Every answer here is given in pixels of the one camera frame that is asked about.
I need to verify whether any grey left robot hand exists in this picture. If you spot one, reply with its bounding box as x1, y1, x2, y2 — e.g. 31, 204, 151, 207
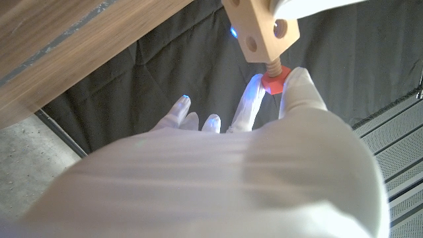
269, 0, 367, 20

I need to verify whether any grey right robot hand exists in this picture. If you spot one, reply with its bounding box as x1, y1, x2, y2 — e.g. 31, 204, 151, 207
0, 67, 391, 238

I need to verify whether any small wooden block with holes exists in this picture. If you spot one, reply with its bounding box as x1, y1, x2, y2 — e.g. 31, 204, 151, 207
221, 0, 301, 63

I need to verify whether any red-headed wooden screw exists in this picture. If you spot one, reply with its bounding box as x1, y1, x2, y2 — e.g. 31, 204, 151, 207
260, 56, 292, 96

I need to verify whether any black backdrop curtain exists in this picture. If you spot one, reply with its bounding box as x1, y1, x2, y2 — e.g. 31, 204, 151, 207
42, 0, 423, 156

